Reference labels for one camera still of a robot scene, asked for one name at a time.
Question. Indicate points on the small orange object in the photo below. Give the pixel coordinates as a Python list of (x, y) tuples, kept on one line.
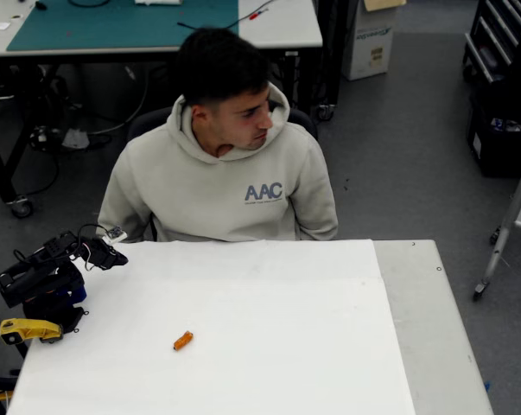
[(183, 340)]

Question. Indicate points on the large white paper sheet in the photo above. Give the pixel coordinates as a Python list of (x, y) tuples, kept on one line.
[(264, 324)]

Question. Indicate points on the crumpled white paper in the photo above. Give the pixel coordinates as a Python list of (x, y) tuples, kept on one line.
[(75, 139)]

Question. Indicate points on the grey workbench on casters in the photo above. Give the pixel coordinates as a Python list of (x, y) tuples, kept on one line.
[(286, 26)]

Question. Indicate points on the man in grey hoodie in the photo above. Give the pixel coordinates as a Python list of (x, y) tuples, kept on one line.
[(217, 190)]

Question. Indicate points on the small wrist camera board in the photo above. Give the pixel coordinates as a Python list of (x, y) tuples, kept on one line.
[(114, 234)]

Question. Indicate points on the white cardboard box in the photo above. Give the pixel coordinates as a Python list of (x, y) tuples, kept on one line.
[(368, 47)]

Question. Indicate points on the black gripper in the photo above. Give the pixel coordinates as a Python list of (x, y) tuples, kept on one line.
[(105, 256)]

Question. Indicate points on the yellow table clamp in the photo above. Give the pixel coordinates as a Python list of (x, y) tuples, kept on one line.
[(27, 329)]

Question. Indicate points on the tan paper folder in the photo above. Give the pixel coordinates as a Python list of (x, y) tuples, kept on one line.
[(383, 3)]

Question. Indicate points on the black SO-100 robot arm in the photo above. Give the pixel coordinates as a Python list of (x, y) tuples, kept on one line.
[(40, 276)]

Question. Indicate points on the green cutting mat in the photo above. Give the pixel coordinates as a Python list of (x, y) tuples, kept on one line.
[(113, 26)]

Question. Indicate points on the black storage bin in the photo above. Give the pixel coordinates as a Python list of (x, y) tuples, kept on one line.
[(497, 151)]

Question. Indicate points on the grey stand leg with caster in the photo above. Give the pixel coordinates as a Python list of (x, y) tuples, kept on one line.
[(504, 233)]

